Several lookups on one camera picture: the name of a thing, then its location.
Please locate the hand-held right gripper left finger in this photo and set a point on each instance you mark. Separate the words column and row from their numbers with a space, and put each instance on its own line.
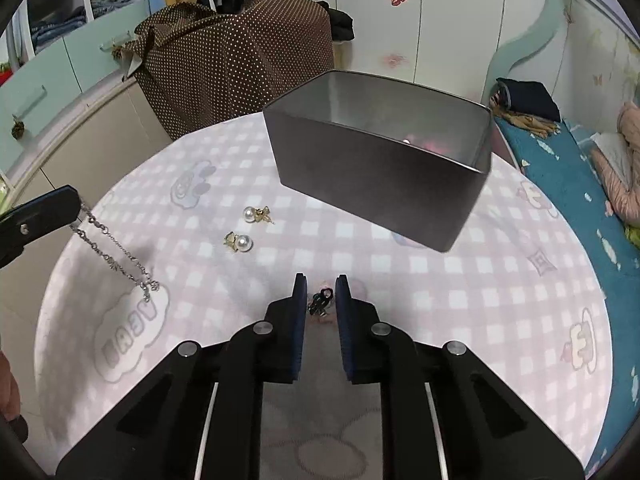
column 299, row 330

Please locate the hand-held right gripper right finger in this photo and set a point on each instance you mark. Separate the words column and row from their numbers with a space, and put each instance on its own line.
column 344, row 330

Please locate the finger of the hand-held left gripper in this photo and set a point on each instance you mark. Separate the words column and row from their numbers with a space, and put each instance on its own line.
column 45, row 215

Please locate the grey metal box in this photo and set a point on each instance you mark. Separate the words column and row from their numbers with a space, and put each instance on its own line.
column 350, row 175

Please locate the person's left forearm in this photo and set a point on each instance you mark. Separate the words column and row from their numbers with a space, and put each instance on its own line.
column 7, row 385

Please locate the pinecone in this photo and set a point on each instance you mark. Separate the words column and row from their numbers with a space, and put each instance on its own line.
column 18, row 129
column 117, row 52

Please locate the white low cabinet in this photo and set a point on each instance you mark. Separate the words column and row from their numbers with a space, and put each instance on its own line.
column 100, row 130

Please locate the pearl earring with gold bow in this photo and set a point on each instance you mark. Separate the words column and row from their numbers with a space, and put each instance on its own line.
column 244, row 243
column 249, row 215

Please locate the pink checked cartoon tablecloth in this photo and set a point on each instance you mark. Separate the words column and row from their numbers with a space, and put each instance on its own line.
column 450, row 285

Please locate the teal drawer cabinet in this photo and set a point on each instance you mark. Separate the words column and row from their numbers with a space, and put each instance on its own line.
column 75, row 75

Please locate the red strawberry plush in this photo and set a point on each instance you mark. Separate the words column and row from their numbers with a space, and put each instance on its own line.
column 4, row 74

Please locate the folded jeans stack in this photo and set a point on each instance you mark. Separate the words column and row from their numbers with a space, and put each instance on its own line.
column 55, row 27

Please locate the brown polka dot cloth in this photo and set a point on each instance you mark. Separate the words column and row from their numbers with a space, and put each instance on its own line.
column 225, row 60

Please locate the blue printed bed sheet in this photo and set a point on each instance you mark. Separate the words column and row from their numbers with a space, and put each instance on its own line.
column 575, row 220

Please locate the faint pink butterfly sticker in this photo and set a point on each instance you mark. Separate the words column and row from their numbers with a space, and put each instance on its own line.
column 393, row 60

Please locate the folded dark clothes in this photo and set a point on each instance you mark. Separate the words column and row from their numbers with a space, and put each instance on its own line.
column 530, row 100

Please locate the black garment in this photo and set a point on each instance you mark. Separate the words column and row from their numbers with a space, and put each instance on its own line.
column 341, row 25

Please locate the pink padded jacket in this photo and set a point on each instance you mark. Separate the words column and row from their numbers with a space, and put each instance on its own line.
column 627, row 180

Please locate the white wardrobe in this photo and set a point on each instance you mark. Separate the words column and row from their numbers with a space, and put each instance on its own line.
column 450, row 10

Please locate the teal bunk bed frame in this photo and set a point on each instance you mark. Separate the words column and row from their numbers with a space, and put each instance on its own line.
column 530, row 35

